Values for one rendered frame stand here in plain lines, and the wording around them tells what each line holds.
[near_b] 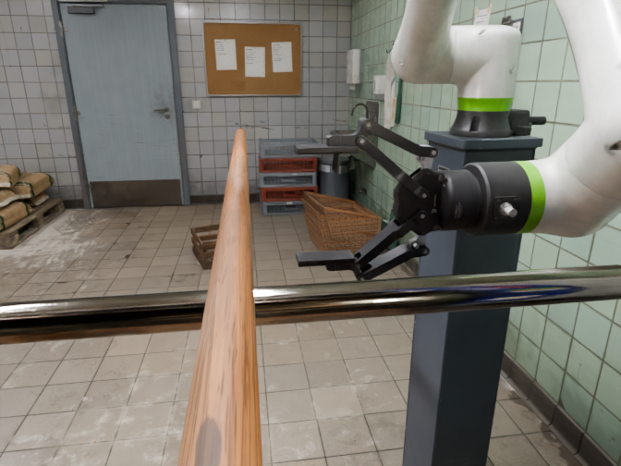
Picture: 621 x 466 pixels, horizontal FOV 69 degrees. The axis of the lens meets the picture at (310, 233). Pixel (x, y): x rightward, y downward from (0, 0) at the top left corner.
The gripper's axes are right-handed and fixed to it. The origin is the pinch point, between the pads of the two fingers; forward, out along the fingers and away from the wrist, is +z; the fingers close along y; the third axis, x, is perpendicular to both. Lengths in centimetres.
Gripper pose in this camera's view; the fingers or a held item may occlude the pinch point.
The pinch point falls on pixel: (305, 206)
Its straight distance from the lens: 53.9
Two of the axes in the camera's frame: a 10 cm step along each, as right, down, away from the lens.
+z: -9.9, 0.5, -1.3
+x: -1.4, -3.3, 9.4
